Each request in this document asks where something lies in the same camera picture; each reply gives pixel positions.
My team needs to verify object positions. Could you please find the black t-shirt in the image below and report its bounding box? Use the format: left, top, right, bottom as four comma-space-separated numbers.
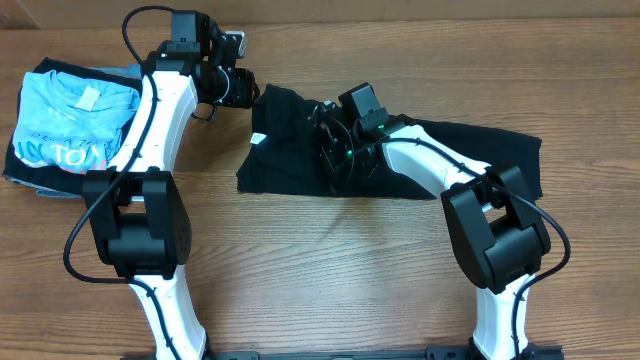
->
236, 84, 543, 200

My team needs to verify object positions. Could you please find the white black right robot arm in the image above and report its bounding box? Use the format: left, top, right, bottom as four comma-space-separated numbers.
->
308, 83, 564, 359

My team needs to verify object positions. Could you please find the light blue printed t-shirt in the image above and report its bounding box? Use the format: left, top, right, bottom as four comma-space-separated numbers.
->
12, 70, 140, 174

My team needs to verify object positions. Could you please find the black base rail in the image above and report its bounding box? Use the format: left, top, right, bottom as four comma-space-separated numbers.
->
204, 346, 477, 360

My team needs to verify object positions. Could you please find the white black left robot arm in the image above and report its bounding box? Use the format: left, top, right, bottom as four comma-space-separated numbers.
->
78, 9, 260, 359

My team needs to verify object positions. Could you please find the black folded garment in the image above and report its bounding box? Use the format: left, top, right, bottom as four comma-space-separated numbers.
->
2, 56, 144, 196

